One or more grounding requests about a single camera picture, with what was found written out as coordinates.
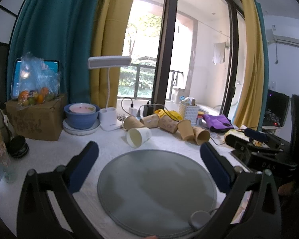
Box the teal curtain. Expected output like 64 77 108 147
6 0 99 103

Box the white power adapter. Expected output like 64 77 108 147
128 106 138 117

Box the yellow curtain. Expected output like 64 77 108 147
90 0 140 109
234 0 264 127

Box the white paper cup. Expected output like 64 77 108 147
126 127 152 148

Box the white desk lamp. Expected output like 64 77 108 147
87 55 131 131

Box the blue bowl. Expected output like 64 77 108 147
64 103 100 129

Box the brown patterned paper cup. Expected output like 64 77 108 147
140 114 159 128

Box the black computer monitor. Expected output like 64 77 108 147
263 90 291 127

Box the plain brown paper cup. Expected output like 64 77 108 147
177 120 194 141

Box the grey round mat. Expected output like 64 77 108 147
97 149 217 238

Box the yellow curtain left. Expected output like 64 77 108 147
90 0 140 109

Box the black power adapter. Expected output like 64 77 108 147
143 100 154 117

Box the brown bamboo paper cup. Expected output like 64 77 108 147
123 116 145 131

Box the black charging cable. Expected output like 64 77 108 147
120 96 135 116

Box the purple cloth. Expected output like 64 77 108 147
203 114 234 133

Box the yellow plastic bag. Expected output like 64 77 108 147
154 109 183 121

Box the grey cable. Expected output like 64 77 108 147
137 102 180 121

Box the black round lid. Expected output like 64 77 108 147
6 135 29 159

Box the yellow curtain right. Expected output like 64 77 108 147
234 0 264 127

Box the pink inner bowl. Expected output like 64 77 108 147
69 103 96 114

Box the white woven basket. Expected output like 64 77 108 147
179 103 199 126

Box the plastic bag of fruit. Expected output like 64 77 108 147
18 52 61 108

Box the tablet screen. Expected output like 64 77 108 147
10 58 60 99

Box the white air conditioner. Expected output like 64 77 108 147
266 27 299 48

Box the brown patterned cup right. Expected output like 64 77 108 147
158 115 178 134

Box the cardboard box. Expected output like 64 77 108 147
6 94 67 141

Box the brown cup far right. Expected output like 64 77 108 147
192 126 210 146

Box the white plate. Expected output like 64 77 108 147
62 118 101 135

